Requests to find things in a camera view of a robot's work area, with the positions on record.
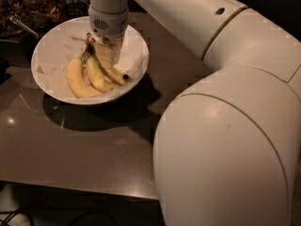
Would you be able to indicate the tray of dried snacks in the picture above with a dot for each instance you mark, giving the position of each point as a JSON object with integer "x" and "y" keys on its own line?
{"x": 52, "y": 9}

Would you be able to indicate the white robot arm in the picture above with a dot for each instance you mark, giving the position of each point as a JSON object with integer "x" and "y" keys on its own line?
{"x": 225, "y": 150}

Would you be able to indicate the white paper napkin in bowl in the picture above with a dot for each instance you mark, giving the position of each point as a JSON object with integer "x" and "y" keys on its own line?
{"x": 65, "y": 41}

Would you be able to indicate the black wire basket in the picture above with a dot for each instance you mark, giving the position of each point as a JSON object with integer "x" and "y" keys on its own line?
{"x": 76, "y": 9}

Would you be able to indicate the metal spoon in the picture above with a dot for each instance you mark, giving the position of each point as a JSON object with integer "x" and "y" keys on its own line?
{"x": 16, "y": 20}

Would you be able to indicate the yellow banana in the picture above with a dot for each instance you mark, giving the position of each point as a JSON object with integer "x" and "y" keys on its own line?
{"x": 96, "y": 76}
{"x": 114, "y": 74}
{"x": 75, "y": 77}

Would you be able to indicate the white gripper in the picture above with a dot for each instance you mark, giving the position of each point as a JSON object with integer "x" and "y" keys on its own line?
{"x": 108, "y": 24}

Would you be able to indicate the white bowl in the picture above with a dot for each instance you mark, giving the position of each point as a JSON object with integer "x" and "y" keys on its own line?
{"x": 68, "y": 96}

